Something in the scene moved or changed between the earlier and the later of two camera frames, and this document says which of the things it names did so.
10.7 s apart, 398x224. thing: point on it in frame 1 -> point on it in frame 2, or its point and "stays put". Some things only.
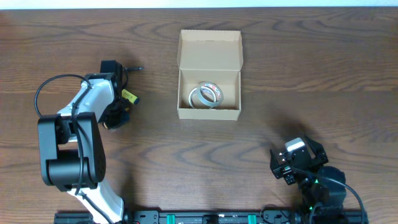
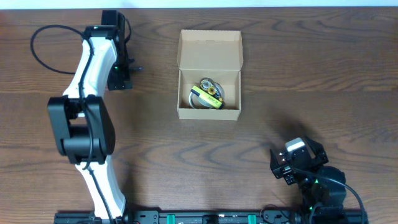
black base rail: [218, 216] stays put
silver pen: [133, 68] stays put
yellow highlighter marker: [132, 98] -> [208, 98]
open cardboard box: [210, 56] stays put
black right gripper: [318, 150] stays put
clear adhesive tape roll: [211, 93] -> [204, 101]
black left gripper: [123, 116] -> [124, 71]
